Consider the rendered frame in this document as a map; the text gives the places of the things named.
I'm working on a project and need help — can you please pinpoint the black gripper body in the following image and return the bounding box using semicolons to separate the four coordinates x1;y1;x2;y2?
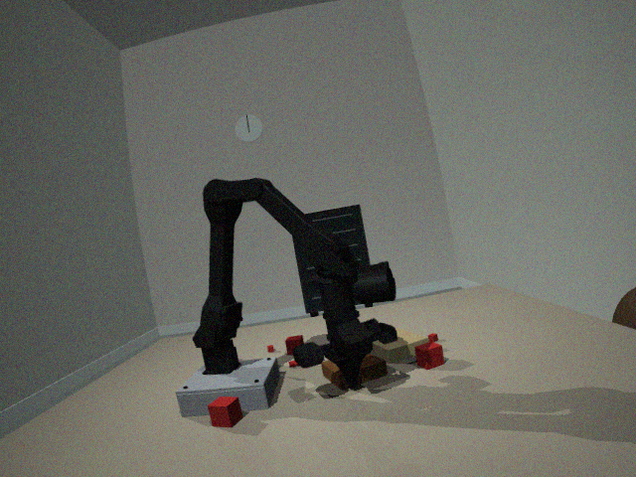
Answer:
293;304;398;368

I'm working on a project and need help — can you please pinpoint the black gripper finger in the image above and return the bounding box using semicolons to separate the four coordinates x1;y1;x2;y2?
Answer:
350;351;371;388
325;355;354;389

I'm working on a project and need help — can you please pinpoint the beige flat square block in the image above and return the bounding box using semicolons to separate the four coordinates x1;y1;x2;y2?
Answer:
371;327;428;364

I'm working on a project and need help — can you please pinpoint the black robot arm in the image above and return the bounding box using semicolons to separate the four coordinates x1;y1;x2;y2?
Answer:
193;178;397;375

